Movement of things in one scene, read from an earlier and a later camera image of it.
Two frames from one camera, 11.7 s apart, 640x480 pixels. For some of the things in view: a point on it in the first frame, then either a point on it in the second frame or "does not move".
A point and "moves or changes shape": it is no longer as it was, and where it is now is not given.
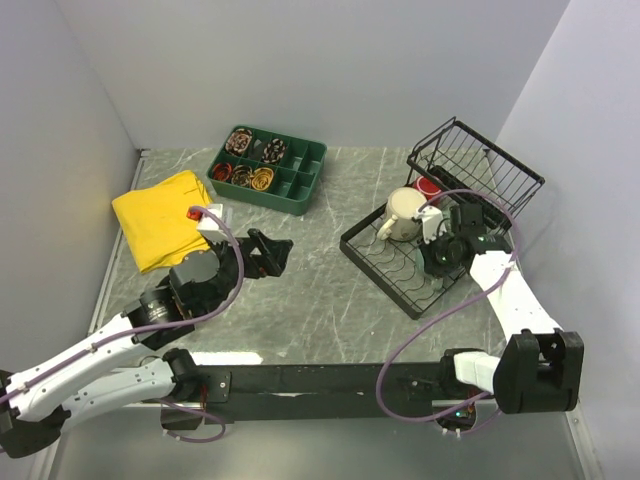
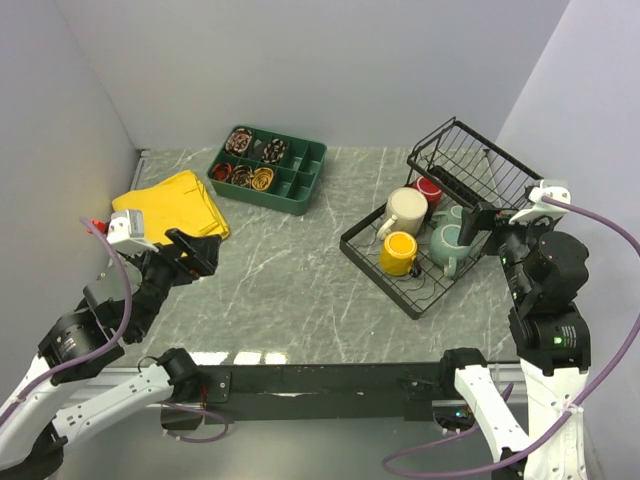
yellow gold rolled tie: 262,177 does not move
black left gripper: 276,251 to 186,266
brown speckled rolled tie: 241,175 does not move
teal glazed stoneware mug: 436,281 moves or changes shape
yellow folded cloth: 155,223 does not move
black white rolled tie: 274,151 does not move
